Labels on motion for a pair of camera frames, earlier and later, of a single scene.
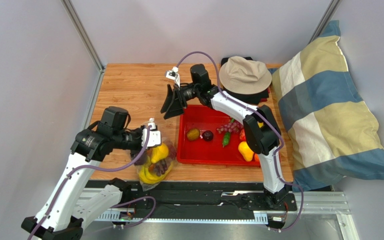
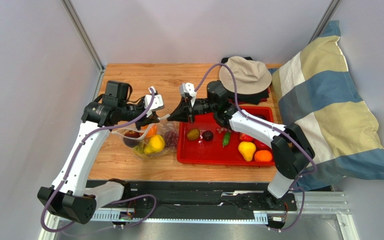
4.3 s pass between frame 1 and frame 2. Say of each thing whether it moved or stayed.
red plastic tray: stayed
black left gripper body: moved
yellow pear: stayed
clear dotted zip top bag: moved
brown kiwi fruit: stayed
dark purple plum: stayed
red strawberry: stayed
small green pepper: stayed
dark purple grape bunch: moved
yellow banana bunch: moved
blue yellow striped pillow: stayed
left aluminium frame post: stayed
